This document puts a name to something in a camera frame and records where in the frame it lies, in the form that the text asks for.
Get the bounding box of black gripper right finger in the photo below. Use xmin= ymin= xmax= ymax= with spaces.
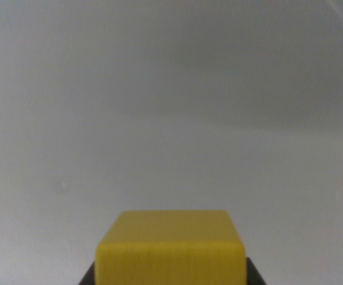
xmin=245 ymin=256 xmax=268 ymax=285

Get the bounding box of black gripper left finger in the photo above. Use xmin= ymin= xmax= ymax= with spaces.
xmin=77 ymin=261 xmax=96 ymax=285

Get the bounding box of grey plastic bin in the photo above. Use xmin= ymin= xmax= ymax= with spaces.
xmin=0 ymin=0 xmax=343 ymax=285

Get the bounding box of yellow cube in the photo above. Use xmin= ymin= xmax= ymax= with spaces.
xmin=95 ymin=210 xmax=247 ymax=285

